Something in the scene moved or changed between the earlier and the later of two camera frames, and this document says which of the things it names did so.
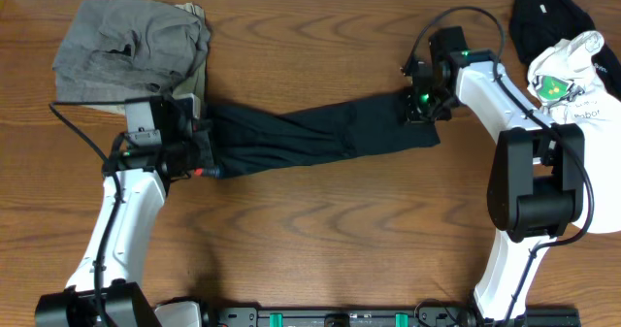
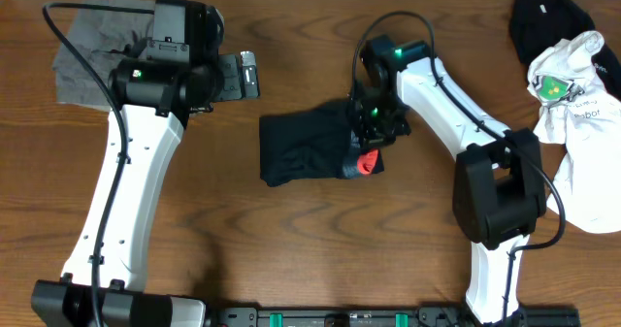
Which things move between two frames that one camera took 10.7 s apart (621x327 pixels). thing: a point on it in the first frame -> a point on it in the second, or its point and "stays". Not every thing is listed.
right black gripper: (413, 116) -> (369, 137)
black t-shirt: (538, 17) stays
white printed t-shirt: (567, 82) stays
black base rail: (383, 316) stays
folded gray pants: (119, 47) stays
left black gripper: (203, 138) -> (232, 69)
